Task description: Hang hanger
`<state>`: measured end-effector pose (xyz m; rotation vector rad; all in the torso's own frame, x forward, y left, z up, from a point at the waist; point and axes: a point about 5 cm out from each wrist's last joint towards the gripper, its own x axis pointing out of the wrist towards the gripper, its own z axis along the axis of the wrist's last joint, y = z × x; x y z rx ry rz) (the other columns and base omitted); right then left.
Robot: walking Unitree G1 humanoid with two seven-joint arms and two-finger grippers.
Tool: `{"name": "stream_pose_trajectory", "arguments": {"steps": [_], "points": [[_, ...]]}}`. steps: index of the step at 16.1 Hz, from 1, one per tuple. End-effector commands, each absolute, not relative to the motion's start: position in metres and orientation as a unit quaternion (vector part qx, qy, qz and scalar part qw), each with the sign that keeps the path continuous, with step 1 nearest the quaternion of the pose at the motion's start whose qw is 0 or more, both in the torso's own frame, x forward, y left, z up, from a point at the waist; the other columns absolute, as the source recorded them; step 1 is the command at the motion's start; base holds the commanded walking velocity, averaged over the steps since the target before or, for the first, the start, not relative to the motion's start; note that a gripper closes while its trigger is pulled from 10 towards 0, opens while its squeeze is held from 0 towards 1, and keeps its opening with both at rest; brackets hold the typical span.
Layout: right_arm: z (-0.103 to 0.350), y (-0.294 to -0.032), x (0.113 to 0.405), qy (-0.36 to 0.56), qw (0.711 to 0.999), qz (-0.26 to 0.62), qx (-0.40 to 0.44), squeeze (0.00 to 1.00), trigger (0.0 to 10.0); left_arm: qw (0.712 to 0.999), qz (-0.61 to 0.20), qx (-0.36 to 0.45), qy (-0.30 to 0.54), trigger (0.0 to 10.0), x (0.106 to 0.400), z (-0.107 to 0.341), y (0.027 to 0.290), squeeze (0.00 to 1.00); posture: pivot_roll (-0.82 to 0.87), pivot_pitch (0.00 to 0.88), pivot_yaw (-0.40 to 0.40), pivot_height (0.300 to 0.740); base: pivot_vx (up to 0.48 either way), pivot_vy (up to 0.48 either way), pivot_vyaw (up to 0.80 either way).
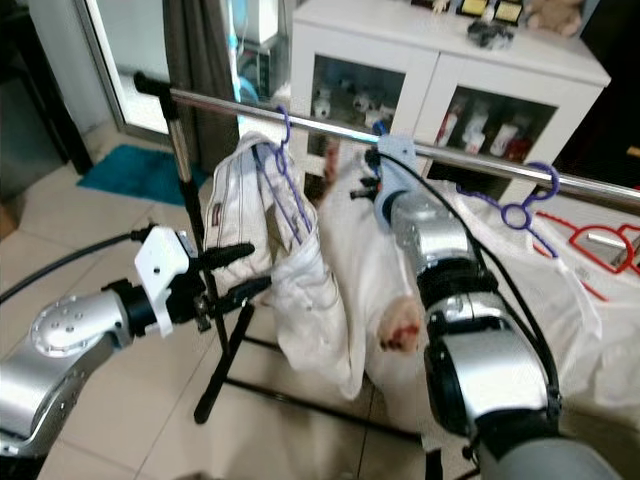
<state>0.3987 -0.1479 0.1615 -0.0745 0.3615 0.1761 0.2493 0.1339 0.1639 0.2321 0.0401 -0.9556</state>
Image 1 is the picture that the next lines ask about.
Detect glass door white frame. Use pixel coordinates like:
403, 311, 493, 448
25, 0, 176, 141

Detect dark curtain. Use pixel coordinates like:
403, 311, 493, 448
165, 0, 241, 171

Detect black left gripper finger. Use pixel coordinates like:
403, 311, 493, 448
210, 276, 273, 313
196, 242, 256, 273

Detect black clothes rack stand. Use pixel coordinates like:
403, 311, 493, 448
160, 95, 446, 480

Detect teal floor mat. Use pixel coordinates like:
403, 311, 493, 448
75, 143, 191, 206

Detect white water dispenser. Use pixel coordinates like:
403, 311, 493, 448
228, 0, 286, 101

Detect purple plastic hanger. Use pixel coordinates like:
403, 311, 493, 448
455, 160, 561, 263
255, 105, 316, 246

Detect white glass-door cabinet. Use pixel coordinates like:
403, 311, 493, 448
290, 0, 611, 201

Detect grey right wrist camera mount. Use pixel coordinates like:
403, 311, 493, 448
373, 135, 421, 231

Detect dark grey cabinet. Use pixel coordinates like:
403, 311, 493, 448
0, 0, 101, 201

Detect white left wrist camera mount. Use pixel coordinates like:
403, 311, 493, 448
135, 225, 199, 336

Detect white garment plaid cuffs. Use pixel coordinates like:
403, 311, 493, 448
320, 150, 436, 451

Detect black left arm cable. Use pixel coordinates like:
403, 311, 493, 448
0, 228, 151, 303

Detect brown teddy bear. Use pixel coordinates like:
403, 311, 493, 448
525, 0, 586, 38

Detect red plastic hanger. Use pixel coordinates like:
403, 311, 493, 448
535, 210, 640, 301

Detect black toy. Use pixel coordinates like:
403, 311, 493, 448
468, 20, 518, 51

